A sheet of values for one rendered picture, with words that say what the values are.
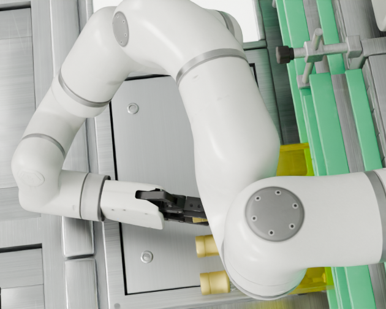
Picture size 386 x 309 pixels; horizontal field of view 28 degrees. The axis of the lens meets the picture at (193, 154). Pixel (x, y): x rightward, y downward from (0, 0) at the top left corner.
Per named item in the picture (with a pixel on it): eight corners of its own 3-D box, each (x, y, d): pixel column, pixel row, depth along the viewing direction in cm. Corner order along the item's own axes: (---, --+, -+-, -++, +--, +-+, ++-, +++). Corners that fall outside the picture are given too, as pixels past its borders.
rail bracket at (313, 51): (345, 70, 126) (269, 78, 126) (365, 16, 110) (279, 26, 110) (348, 86, 125) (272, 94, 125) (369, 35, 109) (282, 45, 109)
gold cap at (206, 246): (222, 235, 122) (195, 238, 122) (222, 230, 119) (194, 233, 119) (225, 257, 121) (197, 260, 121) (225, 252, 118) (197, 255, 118)
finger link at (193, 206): (166, 214, 121) (209, 219, 120) (165, 208, 118) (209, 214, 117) (170, 194, 122) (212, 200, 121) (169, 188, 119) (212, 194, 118)
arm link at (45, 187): (22, 118, 120) (2, 157, 113) (89, 126, 119) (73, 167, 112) (30, 187, 130) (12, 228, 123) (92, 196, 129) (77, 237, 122)
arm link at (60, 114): (108, 113, 107) (48, 199, 119) (126, 61, 116) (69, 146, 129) (52, 83, 104) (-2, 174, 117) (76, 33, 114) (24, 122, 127)
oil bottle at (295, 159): (353, 147, 128) (227, 161, 128) (360, 134, 123) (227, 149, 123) (360, 178, 126) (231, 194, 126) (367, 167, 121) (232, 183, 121)
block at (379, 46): (390, 59, 124) (347, 64, 124) (404, 30, 116) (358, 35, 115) (394, 79, 123) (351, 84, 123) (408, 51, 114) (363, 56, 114)
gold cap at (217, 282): (230, 282, 116) (200, 286, 116) (230, 297, 118) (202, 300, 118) (227, 264, 119) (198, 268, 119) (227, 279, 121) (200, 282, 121)
